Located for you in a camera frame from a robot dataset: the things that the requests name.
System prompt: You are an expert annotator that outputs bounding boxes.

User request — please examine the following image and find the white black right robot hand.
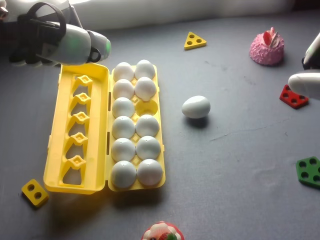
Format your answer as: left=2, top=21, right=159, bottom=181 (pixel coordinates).
left=287, top=32, right=320, bottom=101

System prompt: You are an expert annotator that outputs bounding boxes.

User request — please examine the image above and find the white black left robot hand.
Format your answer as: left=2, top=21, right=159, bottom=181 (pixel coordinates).
left=18, top=0, right=112, bottom=66

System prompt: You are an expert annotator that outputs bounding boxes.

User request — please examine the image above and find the yellow plastic egg carton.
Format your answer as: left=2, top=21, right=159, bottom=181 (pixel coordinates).
left=42, top=62, right=167, bottom=196

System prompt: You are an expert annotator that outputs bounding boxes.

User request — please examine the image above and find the white toy egg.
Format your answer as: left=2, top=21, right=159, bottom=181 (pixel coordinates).
left=112, top=78, right=135, bottom=100
left=110, top=160, right=138, bottom=189
left=111, top=115, right=137, bottom=140
left=181, top=95, right=211, bottom=119
left=113, top=61, right=135, bottom=82
left=135, top=135, right=162, bottom=161
left=135, top=114, right=160, bottom=138
left=134, top=59, right=156, bottom=80
left=111, top=96, right=136, bottom=119
left=134, top=76, right=158, bottom=102
left=110, top=137, right=137, bottom=162
left=136, top=158, right=164, bottom=187

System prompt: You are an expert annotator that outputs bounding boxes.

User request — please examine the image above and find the red pentagon holed block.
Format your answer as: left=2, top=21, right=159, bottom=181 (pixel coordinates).
left=279, top=84, right=310, bottom=110

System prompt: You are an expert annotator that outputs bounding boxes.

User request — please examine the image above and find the pink toy cake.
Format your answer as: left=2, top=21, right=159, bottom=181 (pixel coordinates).
left=249, top=26, right=285, bottom=66

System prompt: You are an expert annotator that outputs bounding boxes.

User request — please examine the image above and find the green pentagon holed block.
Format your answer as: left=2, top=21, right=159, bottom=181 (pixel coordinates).
left=295, top=156, right=320, bottom=190

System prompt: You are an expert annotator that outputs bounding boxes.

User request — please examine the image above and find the white backdrop cloth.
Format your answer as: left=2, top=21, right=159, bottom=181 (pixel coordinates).
left=68, top=0, right=296, bottom=31

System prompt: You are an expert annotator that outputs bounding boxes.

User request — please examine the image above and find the grey table cloth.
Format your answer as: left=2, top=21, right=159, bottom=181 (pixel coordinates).
left=0, top=9, right=320, bottom=240

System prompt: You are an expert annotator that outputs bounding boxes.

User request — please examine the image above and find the yellow triangle holed block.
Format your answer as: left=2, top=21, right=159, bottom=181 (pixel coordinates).
left=183, top=31, right=208, bottom=51

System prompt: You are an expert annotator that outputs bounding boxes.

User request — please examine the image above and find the yellow rectangular holed block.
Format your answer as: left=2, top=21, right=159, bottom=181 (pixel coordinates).
left=21, top=178, right=50, bottom=208

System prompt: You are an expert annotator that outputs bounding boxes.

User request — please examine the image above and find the red white strawberry toy cake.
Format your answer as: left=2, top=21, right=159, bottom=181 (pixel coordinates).
left=141, top=221, right=186, bottom=240

